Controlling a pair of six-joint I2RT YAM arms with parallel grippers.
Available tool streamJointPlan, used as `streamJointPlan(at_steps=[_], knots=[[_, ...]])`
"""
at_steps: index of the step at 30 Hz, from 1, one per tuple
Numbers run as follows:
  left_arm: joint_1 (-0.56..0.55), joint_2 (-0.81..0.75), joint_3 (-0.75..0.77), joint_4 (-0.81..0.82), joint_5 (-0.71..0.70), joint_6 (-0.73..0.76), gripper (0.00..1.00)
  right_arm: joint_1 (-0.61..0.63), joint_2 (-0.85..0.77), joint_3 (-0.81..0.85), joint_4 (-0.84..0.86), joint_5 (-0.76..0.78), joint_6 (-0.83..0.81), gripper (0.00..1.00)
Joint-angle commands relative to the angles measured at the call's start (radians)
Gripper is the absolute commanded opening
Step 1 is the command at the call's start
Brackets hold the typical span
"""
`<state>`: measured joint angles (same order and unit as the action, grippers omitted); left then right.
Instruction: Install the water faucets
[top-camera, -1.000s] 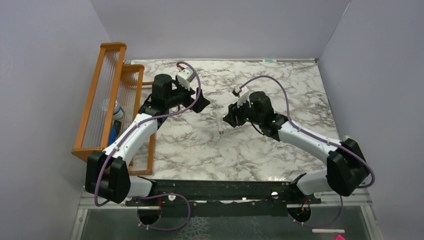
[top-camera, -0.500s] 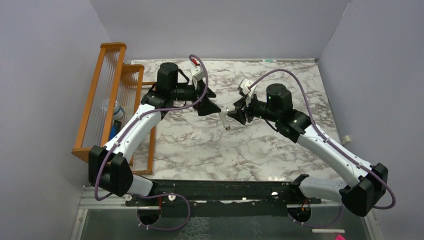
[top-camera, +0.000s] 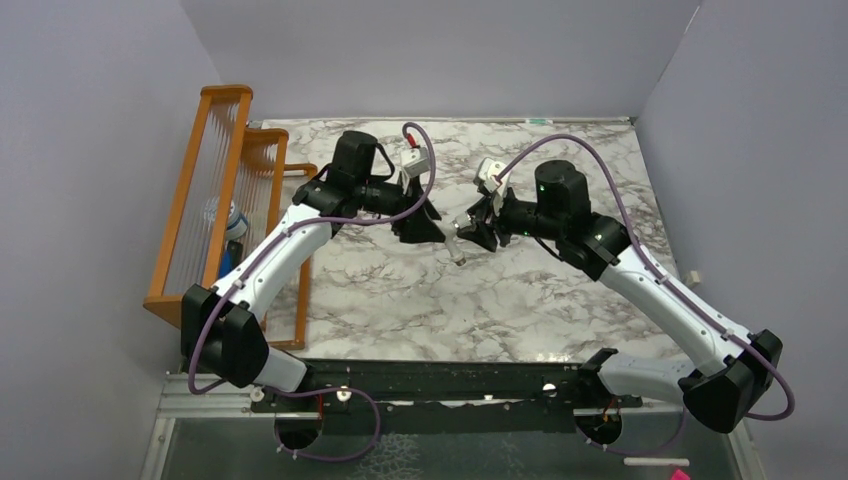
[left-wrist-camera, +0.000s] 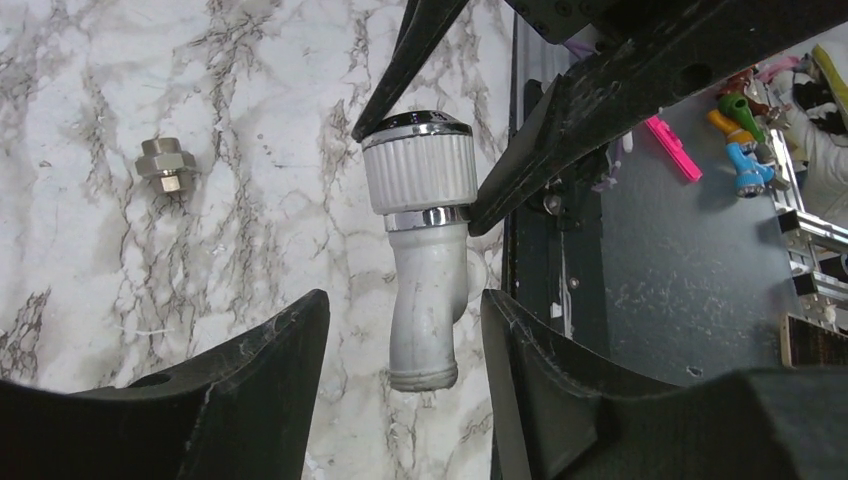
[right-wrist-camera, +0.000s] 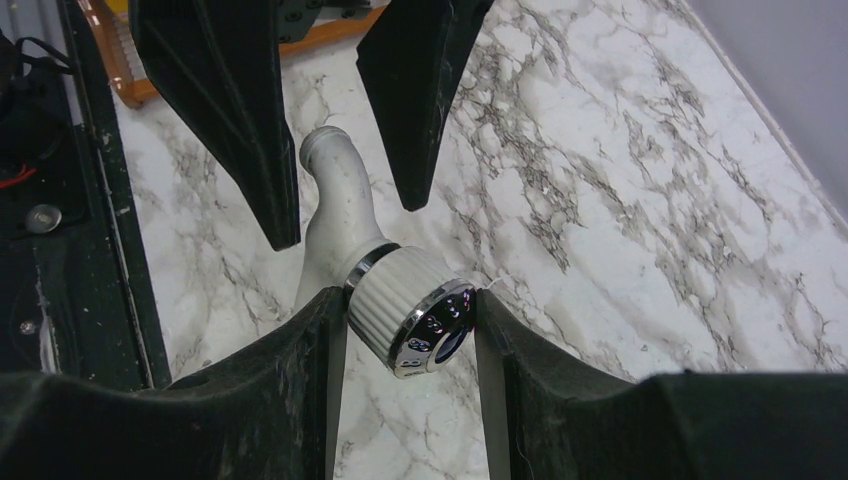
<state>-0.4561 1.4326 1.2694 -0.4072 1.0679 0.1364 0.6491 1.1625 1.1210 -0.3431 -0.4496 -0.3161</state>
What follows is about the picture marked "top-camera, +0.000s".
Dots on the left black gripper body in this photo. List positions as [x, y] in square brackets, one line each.
[383, 198]

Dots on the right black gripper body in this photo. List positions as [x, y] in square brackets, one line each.
[516, 217]

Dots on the white plastic water faucet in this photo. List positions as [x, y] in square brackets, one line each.
[450, 232]

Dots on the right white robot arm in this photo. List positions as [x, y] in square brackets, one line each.
[727, 368]

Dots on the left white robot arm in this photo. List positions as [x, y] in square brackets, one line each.
[221, 335]

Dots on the orange wooden dish rack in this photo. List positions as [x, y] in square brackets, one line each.
[226, 158]

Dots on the white chalk stick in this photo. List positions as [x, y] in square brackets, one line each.
[656, 462]

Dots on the pink paper scrap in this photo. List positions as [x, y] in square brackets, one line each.
[680, 475]

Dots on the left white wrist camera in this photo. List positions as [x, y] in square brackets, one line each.
[414, 162]

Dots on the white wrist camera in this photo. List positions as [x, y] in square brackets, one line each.
[414, 162]
[491, 178]

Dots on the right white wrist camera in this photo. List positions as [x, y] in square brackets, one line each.
[491, 178]

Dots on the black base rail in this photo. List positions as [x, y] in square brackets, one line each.
[351, 397]

